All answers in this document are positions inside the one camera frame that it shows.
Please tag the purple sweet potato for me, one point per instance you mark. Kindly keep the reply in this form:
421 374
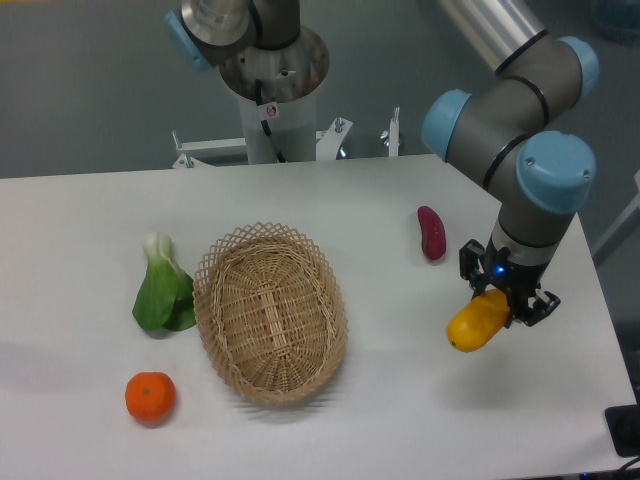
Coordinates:
433 236

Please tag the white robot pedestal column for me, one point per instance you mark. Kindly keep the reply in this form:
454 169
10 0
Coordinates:
279 132

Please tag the blue water jug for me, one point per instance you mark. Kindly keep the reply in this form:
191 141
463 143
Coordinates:
617 20

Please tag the white metal base frame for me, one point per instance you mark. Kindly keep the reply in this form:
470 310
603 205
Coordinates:
330 145

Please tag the green bok choy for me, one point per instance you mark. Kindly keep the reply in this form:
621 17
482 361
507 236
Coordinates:
165 297

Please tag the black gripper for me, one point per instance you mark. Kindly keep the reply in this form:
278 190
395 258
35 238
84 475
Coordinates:
517 282

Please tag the yellow mango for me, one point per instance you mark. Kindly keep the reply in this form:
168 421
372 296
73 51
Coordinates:
479 321

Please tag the orange tangerine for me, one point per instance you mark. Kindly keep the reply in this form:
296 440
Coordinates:
150 398

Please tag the woven wicker basket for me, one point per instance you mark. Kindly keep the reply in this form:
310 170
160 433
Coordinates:
270 314

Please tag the white table leg right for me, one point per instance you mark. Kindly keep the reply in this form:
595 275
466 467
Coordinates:
619 230

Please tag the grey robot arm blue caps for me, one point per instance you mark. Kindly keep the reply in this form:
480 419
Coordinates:
499 140

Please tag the black device at table edge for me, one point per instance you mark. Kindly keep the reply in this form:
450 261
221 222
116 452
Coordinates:
623 425

